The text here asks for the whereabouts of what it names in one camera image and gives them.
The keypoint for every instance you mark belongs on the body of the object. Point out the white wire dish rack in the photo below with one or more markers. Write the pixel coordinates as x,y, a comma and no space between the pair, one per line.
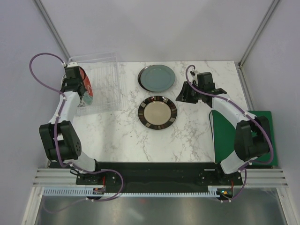
102,70

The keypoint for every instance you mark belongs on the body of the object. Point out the white cable duct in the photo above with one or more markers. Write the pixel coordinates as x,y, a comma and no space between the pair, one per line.
104,192

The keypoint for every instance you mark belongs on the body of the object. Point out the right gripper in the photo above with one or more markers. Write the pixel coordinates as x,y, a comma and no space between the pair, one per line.
182,97

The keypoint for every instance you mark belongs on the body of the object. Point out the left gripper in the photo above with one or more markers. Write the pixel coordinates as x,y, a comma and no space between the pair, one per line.
81,80

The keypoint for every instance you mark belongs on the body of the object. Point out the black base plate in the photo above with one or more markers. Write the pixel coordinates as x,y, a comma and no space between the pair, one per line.
159,177

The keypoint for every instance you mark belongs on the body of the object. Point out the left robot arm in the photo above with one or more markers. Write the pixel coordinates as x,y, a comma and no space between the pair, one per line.
59,138

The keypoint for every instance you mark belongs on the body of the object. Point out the teal green plate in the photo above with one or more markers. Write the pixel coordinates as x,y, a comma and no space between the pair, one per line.
158,78

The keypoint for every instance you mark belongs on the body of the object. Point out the black striped rim plate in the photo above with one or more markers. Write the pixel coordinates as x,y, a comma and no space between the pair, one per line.
157,112

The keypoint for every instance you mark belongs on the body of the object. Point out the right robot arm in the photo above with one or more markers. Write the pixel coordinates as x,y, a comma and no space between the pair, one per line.
252,133

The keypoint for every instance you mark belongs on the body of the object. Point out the red plate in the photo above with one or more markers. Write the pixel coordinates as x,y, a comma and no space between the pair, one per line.
87,98

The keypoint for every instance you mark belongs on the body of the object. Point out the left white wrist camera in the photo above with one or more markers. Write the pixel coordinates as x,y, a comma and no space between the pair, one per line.
70,64

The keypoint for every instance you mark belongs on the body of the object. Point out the white black radial plate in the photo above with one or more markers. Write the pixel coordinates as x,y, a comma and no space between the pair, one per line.
63,83

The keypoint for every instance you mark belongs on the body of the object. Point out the green binder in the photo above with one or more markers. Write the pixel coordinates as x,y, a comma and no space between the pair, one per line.
224,134

